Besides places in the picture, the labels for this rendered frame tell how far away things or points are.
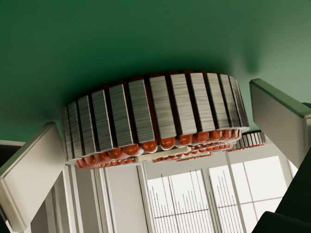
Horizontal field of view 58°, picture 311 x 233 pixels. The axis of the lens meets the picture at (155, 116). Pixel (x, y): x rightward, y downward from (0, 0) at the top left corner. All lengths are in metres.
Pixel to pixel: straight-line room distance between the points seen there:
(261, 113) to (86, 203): 0.30
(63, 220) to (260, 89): 0.27
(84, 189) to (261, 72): 0.31
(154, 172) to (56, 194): 6.31
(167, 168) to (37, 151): 6.46
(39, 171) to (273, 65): 0.14
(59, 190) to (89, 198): 0.07
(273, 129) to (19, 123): 0.16
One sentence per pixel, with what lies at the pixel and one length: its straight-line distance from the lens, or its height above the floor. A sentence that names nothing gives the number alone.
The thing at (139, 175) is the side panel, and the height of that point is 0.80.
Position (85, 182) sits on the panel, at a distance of 0.42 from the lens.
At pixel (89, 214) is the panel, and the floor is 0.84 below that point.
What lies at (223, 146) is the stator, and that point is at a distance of 0.32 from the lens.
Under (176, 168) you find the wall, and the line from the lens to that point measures 6.58.
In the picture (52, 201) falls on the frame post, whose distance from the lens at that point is 0.37.
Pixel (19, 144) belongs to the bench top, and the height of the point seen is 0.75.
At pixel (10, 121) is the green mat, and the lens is 0.19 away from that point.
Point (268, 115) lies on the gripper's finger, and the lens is 0.17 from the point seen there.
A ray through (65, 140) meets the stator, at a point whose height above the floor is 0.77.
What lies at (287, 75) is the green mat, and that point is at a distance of 0.21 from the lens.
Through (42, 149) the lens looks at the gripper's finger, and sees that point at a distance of 0.17.
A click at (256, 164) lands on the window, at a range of 6.60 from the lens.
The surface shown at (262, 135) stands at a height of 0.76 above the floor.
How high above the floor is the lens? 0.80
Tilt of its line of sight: 11 degrees down
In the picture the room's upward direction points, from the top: 169 degrees clockwise
